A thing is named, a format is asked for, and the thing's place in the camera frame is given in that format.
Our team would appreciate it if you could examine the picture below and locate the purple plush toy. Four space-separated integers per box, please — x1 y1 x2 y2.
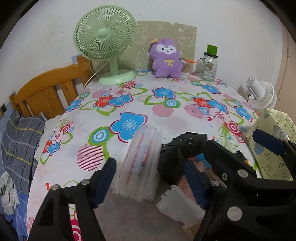
149 38 183 78

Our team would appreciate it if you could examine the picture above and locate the beige door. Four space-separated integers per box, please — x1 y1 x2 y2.
275 24 296 121

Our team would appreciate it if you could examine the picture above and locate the wall power socket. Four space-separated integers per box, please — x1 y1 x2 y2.
0 103 7 114

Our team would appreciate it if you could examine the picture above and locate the white standing fan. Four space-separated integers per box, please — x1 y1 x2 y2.
245 76 277 111

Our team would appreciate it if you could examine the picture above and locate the toothpick jar orange lid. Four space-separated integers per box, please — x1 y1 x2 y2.
180 58 197 75

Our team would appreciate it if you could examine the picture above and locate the glass jar green lid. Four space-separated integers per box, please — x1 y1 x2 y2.
196 45 218 81

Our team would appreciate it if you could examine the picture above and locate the clear plastic packet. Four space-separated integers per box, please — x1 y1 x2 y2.
111 125 163 202

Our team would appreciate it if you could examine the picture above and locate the green patterned cardboard sheet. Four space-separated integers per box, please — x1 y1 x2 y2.
117 21 198 71

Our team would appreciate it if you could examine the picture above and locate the black plastic bag roll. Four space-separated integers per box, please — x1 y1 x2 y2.
158 132 208 185

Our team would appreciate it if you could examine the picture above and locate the crumpled white cloth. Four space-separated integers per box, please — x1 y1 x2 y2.
1 171 20 215

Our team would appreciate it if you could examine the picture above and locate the grey plaid pillow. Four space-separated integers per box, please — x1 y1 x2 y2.
1 110 45 195

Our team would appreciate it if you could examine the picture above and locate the green desk fan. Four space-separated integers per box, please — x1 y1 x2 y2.
73 6 136 85

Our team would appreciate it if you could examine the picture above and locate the pink packet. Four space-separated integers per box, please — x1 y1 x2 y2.
178 159 208 207

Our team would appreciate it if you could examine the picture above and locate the yellow patterned storage box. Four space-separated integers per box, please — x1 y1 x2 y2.
245 108 295 181

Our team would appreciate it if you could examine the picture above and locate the white cotton pad pack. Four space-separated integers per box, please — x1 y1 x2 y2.
156 185 205 226

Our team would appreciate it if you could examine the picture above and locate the floral tablecloth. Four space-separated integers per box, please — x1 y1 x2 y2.
27 73 258 230

